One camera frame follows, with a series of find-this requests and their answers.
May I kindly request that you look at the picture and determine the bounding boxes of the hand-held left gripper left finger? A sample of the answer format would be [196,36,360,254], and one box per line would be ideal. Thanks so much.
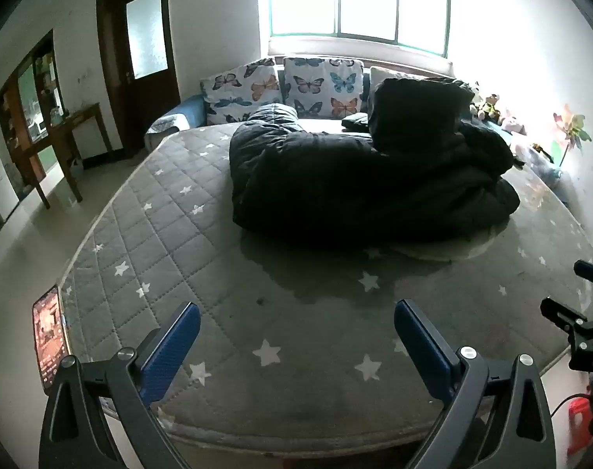
[39,301,202,469]

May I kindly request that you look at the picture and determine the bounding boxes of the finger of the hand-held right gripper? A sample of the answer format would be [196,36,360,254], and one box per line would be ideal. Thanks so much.
[541,297,593,335]
[574,260,593,300]

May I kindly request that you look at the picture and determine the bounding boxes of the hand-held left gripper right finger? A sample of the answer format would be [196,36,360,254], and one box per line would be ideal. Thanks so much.
[394,299,556,469]

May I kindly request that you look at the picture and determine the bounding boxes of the black puffer jacket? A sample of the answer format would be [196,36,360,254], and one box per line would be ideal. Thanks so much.
[229,78,521,250]

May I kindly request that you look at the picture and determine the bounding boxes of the red plastic object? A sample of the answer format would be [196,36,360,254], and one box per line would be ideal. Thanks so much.
[567,397,593,456]

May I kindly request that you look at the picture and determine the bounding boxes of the grey star quilted mattress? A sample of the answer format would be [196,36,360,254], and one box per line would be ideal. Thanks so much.
[59,124,593,445]

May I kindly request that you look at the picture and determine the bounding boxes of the smartphone with lit screen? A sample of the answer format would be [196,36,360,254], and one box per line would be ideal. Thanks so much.
[31,284,72,394]

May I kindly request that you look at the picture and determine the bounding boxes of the colourful pinwheel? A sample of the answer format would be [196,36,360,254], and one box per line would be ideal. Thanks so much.
[552,104,593,169]

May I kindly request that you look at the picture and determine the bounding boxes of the stuffed toy animals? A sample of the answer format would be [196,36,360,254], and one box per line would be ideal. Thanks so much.
[469,83,506,126]

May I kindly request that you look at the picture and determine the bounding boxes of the dark folded cloth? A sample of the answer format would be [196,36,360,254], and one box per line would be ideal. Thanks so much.
[342,113,371,134]

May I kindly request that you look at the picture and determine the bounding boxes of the blue bolster cushion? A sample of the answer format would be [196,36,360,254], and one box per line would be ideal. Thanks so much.
[145,94,208,150]

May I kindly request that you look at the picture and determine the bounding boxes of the wooden side table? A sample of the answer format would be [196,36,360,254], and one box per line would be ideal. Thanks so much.
[30,102,114,211]

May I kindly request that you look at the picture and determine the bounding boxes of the butterfly print pillow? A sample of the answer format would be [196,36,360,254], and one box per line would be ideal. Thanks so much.
[283,57,364,119]
[200,57,283,125]

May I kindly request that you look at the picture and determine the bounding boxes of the plain white pillow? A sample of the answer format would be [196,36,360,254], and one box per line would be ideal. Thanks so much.
[369,66,424,90]

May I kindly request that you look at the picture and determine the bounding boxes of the wooden glass cabinet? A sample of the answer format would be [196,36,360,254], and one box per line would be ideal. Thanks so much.
[0,29,68,202]

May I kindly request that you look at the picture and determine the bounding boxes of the dark wooden door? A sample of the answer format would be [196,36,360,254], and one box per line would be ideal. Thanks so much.
[97,0,181,159]

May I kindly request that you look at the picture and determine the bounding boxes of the green framed window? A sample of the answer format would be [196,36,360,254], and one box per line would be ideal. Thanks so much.
[267,0,453,58]

